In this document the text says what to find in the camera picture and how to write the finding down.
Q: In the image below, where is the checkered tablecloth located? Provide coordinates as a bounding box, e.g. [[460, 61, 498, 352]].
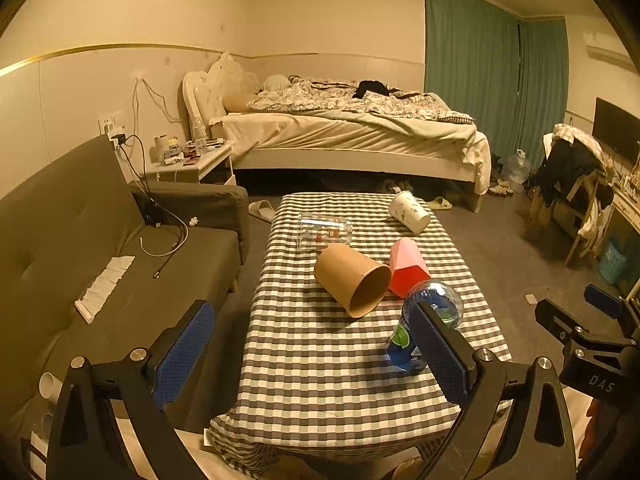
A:
[[209, 191, 514, 466]]

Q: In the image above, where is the white nightstand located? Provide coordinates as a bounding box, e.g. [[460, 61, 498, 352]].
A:
[[144, 140, 237, 186]]

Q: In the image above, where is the grey sofa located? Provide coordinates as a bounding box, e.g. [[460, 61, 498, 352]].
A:
[[0, 133, 250, 463]]

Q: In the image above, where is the large water jug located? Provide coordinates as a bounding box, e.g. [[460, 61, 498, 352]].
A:
[[505, 149, 531, 187]]

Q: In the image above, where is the floral blanket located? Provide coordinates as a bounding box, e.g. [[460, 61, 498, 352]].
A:
[[247, 75, 477, 126]]

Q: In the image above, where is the wooden chair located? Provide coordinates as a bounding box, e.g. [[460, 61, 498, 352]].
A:
[[529, 167, 617, 267]]

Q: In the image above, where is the dark jacket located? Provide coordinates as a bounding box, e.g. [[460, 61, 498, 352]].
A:
[[531, 132, 609, 207]]

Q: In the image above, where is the white wall cable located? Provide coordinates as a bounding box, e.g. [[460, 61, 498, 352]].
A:
[[130, 73, 184, 133]]

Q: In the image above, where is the clear glass cup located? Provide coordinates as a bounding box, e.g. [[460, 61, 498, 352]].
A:
[[298, 212, 354, 252]]

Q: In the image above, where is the white plastic tube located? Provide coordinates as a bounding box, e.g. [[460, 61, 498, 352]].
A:
[[38, 372, 64, 404]]

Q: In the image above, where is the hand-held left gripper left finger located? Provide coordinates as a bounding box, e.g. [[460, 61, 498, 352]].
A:
[[46, 300, 216, 480]]

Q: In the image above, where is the white desk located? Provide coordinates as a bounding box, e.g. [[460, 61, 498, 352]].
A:
[[611, 160, 640, 247]]

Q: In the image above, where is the white folded cloth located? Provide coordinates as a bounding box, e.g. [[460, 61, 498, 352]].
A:
[[74, 255, 136, 320]]

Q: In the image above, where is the white charging cable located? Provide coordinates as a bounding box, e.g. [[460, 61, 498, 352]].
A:
[[139, 214, 189, 259]]

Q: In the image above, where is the blue plastic basket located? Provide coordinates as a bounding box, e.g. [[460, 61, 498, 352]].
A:
[[597, 237, 627, 285]]

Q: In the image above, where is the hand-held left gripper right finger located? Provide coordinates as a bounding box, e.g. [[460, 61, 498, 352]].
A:
[[407, 301, 583, 480]]

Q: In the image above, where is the white tufted headboard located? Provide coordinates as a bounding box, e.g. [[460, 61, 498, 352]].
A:
[[182, 52, 262, 135]]

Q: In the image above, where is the white air conditioner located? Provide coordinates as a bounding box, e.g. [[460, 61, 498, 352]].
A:
[[582, 30, 637, 69]]

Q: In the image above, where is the pink faceted cup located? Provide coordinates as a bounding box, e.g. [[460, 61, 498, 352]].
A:
[[388, 238, 431, 298]]

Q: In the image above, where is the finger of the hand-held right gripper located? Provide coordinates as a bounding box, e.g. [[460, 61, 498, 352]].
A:
[[584, 284, 632, 317], [534, 298, 597, 350]]

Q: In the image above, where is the green curtain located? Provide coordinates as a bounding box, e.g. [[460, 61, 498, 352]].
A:
[[423, 0, 570, 162]]

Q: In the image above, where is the white wall socket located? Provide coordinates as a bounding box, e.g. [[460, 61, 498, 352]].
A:
[[98, 114, 127, 149]]

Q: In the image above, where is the black television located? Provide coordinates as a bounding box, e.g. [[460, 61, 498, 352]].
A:
[[592, 97, 640, 165]]

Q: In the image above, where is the bed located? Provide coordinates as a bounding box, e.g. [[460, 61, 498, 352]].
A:
[[220, 108, 492, 213]]

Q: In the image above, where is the brown paper cup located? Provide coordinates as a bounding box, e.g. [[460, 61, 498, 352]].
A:
[[314, 245, 393, 319]]

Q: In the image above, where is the white paper cup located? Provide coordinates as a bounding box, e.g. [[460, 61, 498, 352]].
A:
[[389, 191, 431, 234]]

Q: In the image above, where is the pale green blanket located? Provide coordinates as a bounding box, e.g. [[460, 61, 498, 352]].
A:
[[316, 109, 478, 157]]

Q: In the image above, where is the black cable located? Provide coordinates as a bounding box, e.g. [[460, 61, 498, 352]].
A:
[[119, 134, 189, 279]]

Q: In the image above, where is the black clothing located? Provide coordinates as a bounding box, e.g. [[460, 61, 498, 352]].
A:
[[352, 80, 402, 100]]

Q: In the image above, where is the beige pillow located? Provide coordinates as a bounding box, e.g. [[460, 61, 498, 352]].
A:
[[222, 92, 262, 113]]

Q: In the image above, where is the blue clear plastic cup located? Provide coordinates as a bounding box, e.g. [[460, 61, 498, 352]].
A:
[[386, 281, 465, 372]]

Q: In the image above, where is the person's right forearm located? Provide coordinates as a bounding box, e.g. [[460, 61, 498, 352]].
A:
[[579, 399, 610, 480]]

